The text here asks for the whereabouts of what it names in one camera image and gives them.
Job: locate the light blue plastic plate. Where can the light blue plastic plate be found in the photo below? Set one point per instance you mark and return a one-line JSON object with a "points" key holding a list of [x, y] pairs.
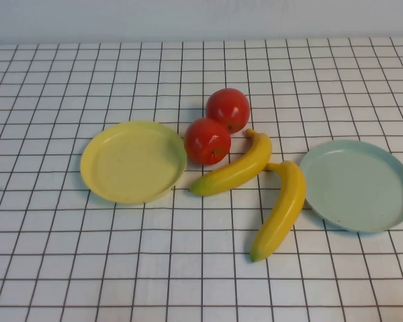
{"points": [[356, 188]]}

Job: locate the white grid tablecloth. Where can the white grid tablecloth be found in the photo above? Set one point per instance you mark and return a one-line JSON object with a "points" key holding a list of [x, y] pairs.
{"points": [[53, 268]]}

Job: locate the red apple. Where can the red apple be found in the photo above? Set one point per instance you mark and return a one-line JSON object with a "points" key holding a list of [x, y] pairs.
{"points": [[206, 141], [227, 109]]}

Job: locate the yellow banana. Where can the yellow banana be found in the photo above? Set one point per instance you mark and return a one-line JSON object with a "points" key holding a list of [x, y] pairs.
{"points": [[285, 204], [242, 167]]}

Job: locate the yellow plastic plate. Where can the yellow plastic plate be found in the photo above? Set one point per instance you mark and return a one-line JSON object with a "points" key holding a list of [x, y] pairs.
{"points": [[131, 167]]}

